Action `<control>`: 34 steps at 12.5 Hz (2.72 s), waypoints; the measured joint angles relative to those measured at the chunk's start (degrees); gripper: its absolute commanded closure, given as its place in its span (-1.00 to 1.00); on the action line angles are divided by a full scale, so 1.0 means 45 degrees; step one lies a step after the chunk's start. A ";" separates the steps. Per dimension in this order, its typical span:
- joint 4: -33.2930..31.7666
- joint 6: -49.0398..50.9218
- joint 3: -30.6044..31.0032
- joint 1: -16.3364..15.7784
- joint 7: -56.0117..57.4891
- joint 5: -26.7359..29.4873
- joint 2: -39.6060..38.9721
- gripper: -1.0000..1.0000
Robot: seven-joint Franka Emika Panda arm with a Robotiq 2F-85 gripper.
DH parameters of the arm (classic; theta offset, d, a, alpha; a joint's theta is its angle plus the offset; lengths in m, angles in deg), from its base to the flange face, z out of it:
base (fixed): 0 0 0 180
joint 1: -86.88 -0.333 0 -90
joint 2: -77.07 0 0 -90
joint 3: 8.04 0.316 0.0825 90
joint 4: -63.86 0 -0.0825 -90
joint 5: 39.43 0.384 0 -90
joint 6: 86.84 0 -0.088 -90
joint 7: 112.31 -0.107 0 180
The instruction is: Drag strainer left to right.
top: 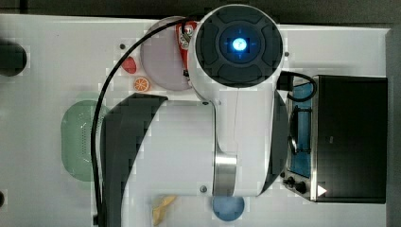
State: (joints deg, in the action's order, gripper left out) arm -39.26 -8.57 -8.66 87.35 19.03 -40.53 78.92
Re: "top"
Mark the green plastic strainer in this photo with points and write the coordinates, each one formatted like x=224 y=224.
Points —
x=76 y=127

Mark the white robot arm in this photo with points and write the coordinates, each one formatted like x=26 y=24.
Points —
x=230 y=141

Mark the orange slice toy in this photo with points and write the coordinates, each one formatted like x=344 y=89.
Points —
x=141 y=84

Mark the lavender round plate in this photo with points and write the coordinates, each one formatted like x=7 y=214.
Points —
x=162 y=61

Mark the red ketchup bottle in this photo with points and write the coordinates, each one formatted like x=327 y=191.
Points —
x=184 y=33

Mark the red toy strawberry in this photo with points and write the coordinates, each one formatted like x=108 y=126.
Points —
x=129 y=65

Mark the blue bowl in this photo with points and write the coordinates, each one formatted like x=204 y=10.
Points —
x=228 y=208

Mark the yellow banana peel toy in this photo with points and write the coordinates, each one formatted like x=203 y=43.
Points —
x=159 y=209

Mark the black toaster oven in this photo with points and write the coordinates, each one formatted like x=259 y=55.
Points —
x=337 y=148

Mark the black pot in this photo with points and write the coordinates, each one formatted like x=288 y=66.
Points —
x=13 y=59

